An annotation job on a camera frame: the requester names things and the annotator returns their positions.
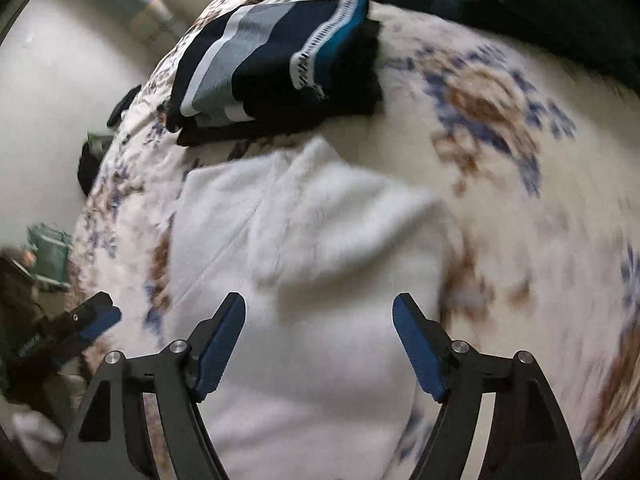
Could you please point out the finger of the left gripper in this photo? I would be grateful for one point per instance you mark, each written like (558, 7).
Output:
(88, 321)

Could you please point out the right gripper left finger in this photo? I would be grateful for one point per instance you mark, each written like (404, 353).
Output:
(110, 437)

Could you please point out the navy striped folded sweater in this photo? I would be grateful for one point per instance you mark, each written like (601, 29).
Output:
(275, 68)

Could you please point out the teal storage rack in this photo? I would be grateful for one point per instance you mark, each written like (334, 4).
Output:
(51, 248)

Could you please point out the left striped curtain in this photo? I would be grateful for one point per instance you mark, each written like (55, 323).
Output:
(152, 22)

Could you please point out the white knit sweater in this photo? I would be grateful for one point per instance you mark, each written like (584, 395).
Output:
(318, 385)

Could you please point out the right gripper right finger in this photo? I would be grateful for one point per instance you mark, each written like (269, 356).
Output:
(528, 437)

